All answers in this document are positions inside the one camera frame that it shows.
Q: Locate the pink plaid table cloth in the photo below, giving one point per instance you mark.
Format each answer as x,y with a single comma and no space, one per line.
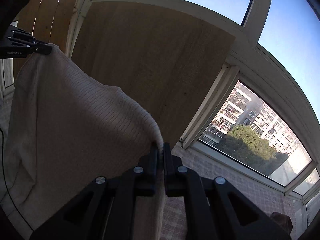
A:
268,200

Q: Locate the cream knit garment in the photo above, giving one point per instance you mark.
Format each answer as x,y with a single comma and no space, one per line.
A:
65,130

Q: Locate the knotty pine plank board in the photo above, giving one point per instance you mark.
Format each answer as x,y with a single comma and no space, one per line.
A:
47,20

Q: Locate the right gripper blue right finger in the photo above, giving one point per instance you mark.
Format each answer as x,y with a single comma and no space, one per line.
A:
214,208

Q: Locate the large light wooden board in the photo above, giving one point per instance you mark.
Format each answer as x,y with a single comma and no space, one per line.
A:
164,59

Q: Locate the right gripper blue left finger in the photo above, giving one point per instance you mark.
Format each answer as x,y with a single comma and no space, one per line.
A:
105,208

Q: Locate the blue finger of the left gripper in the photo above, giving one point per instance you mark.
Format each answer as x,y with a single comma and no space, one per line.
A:
23,35
40,48

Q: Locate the dark brown garment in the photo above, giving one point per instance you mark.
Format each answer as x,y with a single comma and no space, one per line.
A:
283,221

